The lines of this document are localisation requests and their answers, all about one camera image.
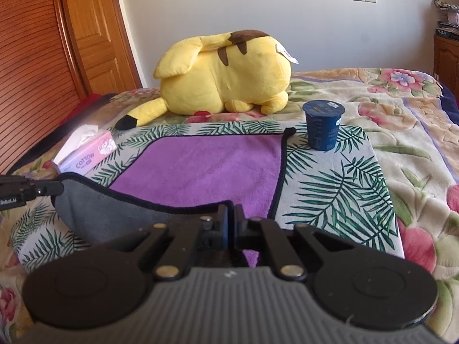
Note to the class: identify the red cloth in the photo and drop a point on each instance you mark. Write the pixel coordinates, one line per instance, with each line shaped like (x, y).
(94, 99)

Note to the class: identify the pile of books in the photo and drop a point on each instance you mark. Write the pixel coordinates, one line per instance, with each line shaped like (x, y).
(447, 18)

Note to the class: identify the dark blue cup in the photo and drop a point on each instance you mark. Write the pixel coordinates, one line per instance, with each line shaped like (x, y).
(322, 125)

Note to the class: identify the wooden door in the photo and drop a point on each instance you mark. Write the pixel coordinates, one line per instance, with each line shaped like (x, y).
(98, 30)

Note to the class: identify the dark blue cloth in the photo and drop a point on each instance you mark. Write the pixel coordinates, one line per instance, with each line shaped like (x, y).
(450, 104)

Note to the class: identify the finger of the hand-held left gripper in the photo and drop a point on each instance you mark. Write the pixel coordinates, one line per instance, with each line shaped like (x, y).
(50, 188)

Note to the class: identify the wooden cabinet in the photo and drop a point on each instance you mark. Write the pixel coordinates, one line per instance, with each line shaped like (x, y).
(446, 59)

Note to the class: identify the pink tissue box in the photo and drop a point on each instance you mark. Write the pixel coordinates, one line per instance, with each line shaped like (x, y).
(84, 150)

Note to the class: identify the purple and grey towel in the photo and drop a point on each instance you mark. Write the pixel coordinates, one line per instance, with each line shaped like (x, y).
(200, 170)

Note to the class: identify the yellow plush toy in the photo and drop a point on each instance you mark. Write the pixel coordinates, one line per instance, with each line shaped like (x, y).
(222, 75)

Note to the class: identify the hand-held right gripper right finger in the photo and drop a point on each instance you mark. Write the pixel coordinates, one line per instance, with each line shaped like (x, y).
(238, 230)

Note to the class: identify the wooden louvered wardrobe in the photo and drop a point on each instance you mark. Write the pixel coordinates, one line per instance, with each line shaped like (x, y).
(34, 64)

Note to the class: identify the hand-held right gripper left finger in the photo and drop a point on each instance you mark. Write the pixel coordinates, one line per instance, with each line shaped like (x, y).
(223, 230)

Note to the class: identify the leaf print cloth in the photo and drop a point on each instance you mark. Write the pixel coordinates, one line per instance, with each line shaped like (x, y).
(337, 200)

